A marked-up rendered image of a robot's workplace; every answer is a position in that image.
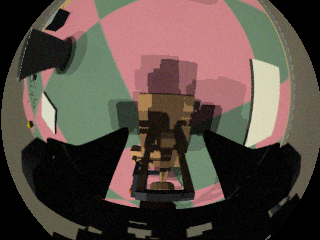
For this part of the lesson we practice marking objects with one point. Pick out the beige flat rectangular board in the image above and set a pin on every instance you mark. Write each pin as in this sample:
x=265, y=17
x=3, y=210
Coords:
x=265, y=97

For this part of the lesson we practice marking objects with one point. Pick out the yellow ball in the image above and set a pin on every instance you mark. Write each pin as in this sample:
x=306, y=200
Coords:
x=29, y=124

